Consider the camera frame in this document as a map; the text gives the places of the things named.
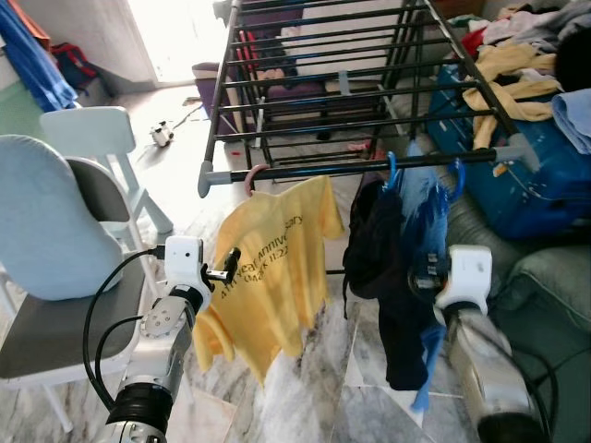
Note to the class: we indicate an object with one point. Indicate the blue plaid shirt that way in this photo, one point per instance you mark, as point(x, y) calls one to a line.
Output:
point(420, 203)

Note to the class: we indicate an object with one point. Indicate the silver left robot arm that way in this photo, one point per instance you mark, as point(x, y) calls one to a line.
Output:
point(157, 351)

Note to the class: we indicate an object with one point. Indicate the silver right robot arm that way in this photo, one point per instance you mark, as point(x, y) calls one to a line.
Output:
point(480, 369)

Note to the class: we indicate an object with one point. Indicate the yellow printed t-shirt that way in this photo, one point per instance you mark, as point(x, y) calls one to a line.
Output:
point(277, 258)

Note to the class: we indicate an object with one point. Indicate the dark navy garment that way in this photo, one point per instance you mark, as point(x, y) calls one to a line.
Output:
point(379, 249)

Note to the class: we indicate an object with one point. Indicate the grey-green sofa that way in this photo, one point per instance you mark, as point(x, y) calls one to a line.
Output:
point(554, 277)

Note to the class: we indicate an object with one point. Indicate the black metal drying rack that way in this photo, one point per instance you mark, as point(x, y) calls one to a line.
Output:
point(323, 169)

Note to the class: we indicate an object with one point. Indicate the blue suitcase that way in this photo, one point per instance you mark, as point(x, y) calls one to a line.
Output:
point(536, 194)

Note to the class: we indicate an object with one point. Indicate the small white floor object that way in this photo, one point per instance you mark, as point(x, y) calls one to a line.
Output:
point(162, 134)

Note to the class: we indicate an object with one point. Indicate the grey chair light blue back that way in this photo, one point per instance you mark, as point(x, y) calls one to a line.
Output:
point(46, 221)

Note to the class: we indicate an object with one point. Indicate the purple box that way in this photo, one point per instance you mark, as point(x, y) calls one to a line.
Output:
point(205, 92)

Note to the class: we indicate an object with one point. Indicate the white plastic chair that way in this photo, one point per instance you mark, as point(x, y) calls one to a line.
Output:
point(92, 129)

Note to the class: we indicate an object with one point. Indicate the light blue folded cloth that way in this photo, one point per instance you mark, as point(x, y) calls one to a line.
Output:
point(574, 120)

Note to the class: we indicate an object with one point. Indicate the white ribbed mattress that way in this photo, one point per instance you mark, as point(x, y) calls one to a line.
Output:
point(342, 41)

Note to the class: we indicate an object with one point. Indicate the red bag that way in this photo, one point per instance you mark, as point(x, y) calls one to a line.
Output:
point(74, 65)

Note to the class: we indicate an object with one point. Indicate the black cloth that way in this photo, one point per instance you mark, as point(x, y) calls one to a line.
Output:
point(574, 60)

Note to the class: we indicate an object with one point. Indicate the blue hanging cloth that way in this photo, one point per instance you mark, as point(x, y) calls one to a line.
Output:
point(37, 65)

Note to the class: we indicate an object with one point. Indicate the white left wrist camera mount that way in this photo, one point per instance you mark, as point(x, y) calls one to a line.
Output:
point(183, 263)

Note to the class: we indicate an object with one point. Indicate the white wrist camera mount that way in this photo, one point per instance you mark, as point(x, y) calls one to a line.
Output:
point(183, 263)
point(466, 272)

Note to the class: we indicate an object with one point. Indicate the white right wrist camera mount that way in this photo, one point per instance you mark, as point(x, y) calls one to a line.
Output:
point(466, 272)

